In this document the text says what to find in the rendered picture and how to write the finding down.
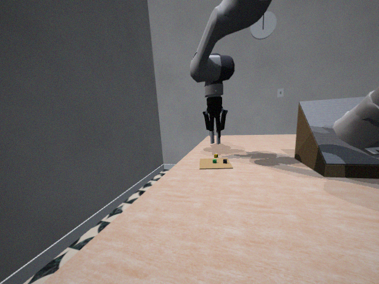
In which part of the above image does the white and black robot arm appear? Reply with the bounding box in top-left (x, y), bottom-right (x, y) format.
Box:
top-left (190, 0), bottom-right (379, 156)

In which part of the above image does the tan square mat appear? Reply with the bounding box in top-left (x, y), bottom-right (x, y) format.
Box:
top-left (200, 158), bottom-right (233, 169)

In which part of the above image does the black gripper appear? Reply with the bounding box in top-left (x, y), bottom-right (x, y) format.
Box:
top-left (203, 96), bottom-right (227, 144)

